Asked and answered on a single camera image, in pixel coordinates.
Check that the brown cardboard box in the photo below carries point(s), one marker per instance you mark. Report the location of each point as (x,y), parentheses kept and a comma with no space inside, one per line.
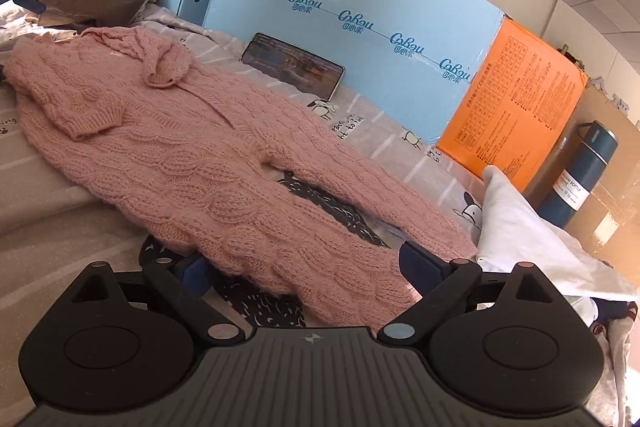
(615,187)

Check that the dark blue vacuum bottle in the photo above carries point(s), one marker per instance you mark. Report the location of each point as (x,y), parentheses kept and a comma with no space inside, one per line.
(575,177)

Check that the white garment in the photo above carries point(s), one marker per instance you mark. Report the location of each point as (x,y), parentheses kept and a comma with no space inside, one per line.
(525,227)

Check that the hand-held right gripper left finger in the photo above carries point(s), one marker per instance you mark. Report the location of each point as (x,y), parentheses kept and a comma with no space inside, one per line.
(197,277)

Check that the smartphone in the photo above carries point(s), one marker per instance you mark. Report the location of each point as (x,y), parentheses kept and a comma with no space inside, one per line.
(295,64)

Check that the orange printed box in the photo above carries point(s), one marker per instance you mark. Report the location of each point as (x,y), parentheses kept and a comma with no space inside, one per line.
(520,107)

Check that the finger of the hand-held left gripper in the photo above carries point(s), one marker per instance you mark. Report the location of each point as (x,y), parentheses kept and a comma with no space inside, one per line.
(30,2)

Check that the pink knitted sweater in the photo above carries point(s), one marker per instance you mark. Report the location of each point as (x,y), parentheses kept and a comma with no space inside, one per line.
(200,167)

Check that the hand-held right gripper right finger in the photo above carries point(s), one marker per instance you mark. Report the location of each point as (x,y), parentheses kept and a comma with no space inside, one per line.
(420,267)

